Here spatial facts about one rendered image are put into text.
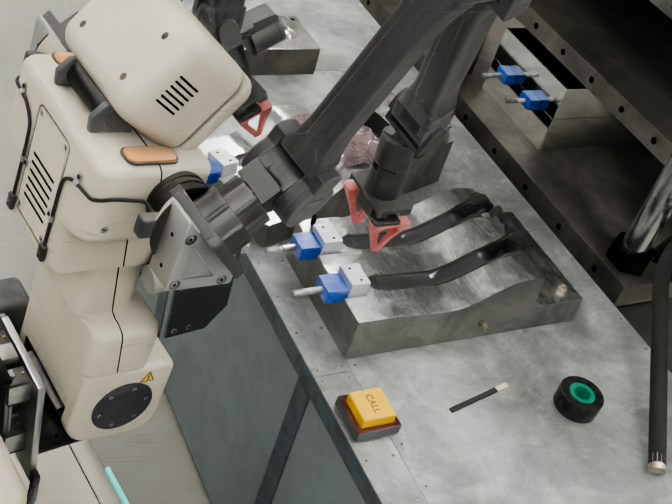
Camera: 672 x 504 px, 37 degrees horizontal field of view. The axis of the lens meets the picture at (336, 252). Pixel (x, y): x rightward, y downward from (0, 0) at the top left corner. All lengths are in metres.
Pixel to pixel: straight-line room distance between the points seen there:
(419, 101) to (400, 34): 0.29
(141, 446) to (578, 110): 1.32
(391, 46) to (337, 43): 1.45
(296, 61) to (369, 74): 1.23
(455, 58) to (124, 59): 0.41
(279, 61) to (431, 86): 1.04
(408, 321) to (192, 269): 0.55
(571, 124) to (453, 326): 0.85
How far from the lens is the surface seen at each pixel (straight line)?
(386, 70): 1.18
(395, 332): 1.74
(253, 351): 2.03
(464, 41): 1.28
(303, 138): 1.26
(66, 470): 2.15
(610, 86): 2.34
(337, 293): 1.70
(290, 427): 1.92
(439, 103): 1.42
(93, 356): 1.56
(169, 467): 2.53
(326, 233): 1.78
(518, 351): 1.89
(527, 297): 1.87
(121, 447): 2.55
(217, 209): 1.26
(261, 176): 1.28
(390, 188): 1.57
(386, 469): 1.61
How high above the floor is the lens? 2.00
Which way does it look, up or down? 38 degrees down
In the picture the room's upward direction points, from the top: 19 degrees clockwise
